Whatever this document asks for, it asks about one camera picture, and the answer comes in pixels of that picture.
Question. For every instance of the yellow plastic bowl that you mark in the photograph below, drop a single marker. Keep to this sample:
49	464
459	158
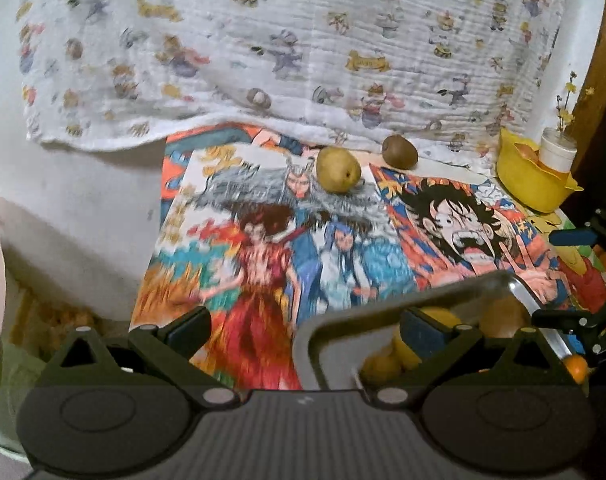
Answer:
535	187

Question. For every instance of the white-haired warrior poster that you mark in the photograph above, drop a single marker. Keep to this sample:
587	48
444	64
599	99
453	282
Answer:
254	238

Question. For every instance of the green-yellow pear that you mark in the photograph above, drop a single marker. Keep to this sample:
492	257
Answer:
337	170

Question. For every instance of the yellow bear poster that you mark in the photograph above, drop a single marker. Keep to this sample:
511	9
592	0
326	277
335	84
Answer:
573	244

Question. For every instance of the straw hat pirate poster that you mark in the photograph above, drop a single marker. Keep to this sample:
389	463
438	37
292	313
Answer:
451	230

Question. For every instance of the brown kiwi fruit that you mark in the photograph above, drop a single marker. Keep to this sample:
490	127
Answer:
399	153
503	317

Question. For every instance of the white cartoon print blanket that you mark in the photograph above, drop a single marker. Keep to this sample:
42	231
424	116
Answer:
105	75

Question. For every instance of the silver metal tray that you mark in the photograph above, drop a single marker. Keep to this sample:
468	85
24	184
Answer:
328	349

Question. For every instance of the fruit inside yellow bowl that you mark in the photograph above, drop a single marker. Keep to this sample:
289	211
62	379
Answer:
527	152

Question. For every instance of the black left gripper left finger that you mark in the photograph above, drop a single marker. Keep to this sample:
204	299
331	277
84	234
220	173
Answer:
168	349

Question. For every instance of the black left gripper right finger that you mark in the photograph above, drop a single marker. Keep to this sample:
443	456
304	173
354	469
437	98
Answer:
414	385

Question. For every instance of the orange tangerine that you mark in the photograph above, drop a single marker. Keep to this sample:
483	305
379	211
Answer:
577	367
379	369

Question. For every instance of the white orange cup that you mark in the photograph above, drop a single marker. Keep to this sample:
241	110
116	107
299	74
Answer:
556	151

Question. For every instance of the yellow lemon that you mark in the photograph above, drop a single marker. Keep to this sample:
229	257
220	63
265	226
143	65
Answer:
414	340

